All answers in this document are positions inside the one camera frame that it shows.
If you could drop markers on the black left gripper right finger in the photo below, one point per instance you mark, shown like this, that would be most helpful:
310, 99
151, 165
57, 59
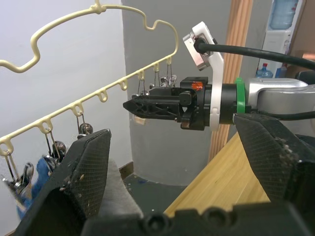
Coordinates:
268, 152

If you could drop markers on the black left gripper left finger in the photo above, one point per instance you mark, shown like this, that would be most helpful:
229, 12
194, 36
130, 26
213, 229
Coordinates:
81, 172

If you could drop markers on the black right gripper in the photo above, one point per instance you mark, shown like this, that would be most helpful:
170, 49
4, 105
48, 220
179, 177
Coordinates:
199, 108

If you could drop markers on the metal hanger clip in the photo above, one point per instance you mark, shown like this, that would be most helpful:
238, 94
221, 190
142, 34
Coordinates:
140, 120
163, 81
59, 147
173, 79
86, 128
27, 169

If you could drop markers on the grey sock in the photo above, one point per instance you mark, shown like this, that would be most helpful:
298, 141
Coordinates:
118, 191

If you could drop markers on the cream clip hanger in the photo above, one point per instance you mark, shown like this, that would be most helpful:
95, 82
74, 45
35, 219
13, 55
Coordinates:
61, 112

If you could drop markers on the blue sock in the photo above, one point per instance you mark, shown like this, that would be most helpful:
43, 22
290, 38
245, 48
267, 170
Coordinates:
27, 196

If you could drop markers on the blue water jug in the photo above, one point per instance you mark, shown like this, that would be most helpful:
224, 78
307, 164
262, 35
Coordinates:
264, 72
281, 71

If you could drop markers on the white water dispenser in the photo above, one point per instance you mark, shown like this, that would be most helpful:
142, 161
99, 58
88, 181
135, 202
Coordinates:
276, 41

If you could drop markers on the large blue water bottle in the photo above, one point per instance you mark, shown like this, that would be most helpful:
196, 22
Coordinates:
283, 12

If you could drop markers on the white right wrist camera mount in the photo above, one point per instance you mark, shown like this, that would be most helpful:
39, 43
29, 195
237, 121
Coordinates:
217, 73

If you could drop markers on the wooden frame post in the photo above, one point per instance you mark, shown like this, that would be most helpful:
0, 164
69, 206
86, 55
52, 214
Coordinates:
236, 37

